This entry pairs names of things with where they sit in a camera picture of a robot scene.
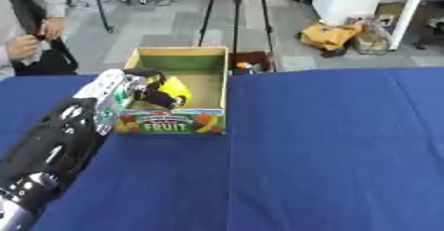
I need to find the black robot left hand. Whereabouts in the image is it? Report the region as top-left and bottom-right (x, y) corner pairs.
(121, 67), (187, 110)

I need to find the yellow toy fruit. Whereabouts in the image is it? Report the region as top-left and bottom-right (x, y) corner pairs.
(147, 75), (194, 108)

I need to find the tan cardboard box green inside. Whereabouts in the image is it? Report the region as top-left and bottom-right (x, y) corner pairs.
(112, 46), (231, 136)

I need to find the brown bin with objects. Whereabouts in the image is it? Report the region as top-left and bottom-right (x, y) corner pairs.
(227, 51), (278, 76)

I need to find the black chair leg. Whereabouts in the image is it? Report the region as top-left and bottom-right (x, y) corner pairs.
(88, 0), (115, 34)

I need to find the black tripod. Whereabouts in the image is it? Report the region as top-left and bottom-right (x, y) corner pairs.
(195, 0), (278, 73)

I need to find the person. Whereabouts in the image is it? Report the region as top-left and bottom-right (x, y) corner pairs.
(0, 0), (80, 77)

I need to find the yellow bag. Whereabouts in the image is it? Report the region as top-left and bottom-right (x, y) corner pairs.
(296, 23), (365, 58)

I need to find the brown patterned bag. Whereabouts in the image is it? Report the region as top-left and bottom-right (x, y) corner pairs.
(345, 16), (395, 57)

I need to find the white table leg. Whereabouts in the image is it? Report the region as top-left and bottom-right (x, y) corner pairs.
(387, 0), (434, 52)

